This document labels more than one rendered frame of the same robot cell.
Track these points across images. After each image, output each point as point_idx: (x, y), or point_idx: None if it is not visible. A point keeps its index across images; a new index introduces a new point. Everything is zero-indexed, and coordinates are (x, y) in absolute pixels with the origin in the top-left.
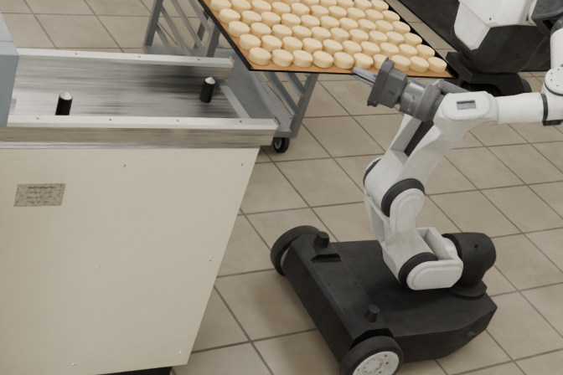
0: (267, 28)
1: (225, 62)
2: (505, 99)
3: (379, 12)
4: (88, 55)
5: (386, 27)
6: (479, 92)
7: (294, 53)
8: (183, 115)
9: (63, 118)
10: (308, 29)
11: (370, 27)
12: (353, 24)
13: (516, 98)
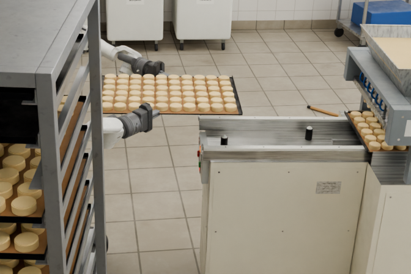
0: (210, 87)
1: (207, 145)
2: (111, 45)
3: (116, 98)
4: (294, 146)
5: (122, 90)
6: (125, 46)
7: (203, 77)
8: (241, 140)
9: (312, 118)
10: (183, 87)
11: (135, 90)
12: (146, 91)
13: (106, 43)
